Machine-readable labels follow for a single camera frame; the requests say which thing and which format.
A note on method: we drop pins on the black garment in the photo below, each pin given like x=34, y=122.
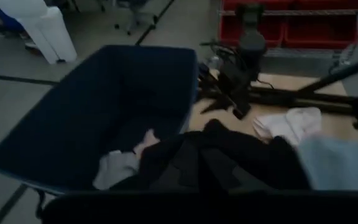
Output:
x=244, y=155

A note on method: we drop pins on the dark blue floor object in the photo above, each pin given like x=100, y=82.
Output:
x=5, y=21

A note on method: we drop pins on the light blue denim jeans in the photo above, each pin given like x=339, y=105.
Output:
x=337, y=165

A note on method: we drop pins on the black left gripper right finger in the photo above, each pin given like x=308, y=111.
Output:
x=217, y=171

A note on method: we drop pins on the white garment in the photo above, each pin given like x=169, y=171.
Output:
x=291, y=124

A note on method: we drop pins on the office chair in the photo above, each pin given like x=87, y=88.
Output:
x=134, y=18

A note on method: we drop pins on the pale pink garment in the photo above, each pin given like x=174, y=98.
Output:
x=117, y=168

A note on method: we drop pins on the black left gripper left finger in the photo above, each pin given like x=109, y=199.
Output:
x=188, y=168

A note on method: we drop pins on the navy white striped fabric bin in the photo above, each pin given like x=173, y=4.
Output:
x=89, y=109

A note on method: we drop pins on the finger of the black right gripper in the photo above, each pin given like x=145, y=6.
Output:
x=241, y=112
x=216, y=106

